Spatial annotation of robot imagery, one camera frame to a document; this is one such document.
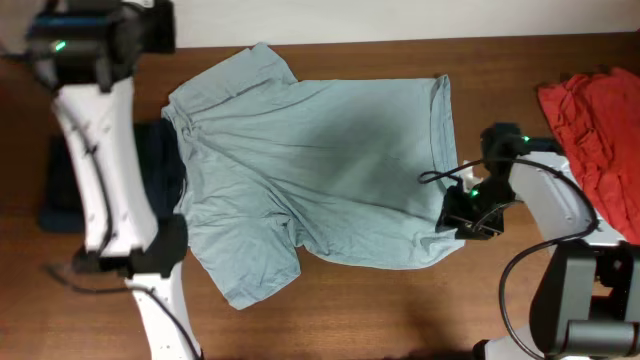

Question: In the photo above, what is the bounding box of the light blue t-shirt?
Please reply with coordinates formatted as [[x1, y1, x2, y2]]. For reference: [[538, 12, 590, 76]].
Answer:
[[162, 44, 463, 310]]

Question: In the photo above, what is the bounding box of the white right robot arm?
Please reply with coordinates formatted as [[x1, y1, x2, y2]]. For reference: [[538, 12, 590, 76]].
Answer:
[[419, 135, 639, 359]]

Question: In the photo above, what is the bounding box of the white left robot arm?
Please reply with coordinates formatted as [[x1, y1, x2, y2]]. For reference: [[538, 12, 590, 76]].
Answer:
[[26, 0, 204, 359]]

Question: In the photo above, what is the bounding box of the red cloth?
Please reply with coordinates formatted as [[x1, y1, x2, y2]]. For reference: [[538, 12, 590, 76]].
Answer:
[[537, 67, 639, 245]]

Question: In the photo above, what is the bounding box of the folded navy garment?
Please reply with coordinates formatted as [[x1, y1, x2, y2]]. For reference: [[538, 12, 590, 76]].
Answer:
[[37, 119, 186, 234]]

